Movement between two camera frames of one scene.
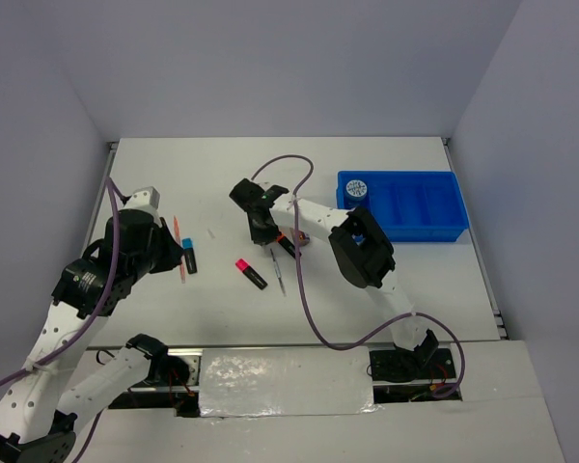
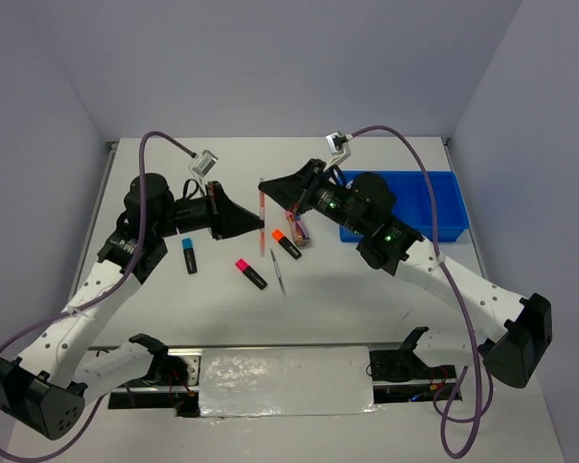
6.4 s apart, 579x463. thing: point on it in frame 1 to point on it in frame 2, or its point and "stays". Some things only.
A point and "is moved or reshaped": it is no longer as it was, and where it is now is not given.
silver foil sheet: [299, 381] stays
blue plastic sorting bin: [411, 205] stays
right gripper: [261, 237] to [289, 190]
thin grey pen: [278, 272] stays
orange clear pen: [181, 261] is moved or reshaped
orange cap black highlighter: [287, 244] stays
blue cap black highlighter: [189, 252] stays
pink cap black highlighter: [242, 265] stays
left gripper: [173, 251] to [227, 218]
